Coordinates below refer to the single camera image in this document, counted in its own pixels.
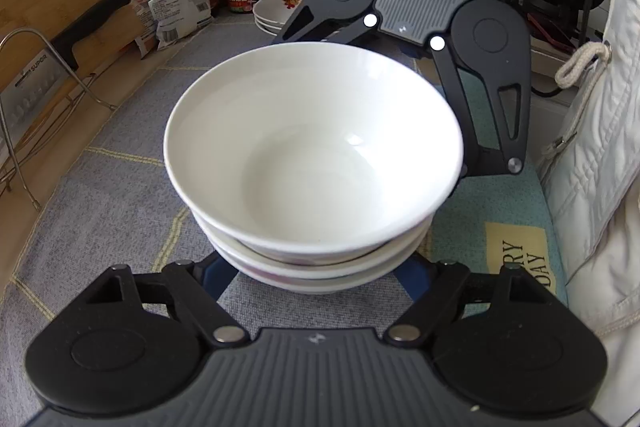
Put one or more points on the white quilted jacket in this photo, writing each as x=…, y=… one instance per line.
x=600, y=157

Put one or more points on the plain white bowl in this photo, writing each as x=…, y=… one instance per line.
x=300, y=147

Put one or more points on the grey teal checked cloth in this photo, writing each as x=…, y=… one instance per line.
x=115, y=207

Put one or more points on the white bowl with pink flowers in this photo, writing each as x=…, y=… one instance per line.
x=350, y=264
x=320, y=284

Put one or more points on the large white fruit-print plate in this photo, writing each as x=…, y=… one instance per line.
x=280, y=4

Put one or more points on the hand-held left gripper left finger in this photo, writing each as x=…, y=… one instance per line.
x=220, y=277

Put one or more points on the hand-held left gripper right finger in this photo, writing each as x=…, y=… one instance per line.
x=410, y=274

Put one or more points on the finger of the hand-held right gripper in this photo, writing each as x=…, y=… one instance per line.
x=310, y=24
x=505, y=154

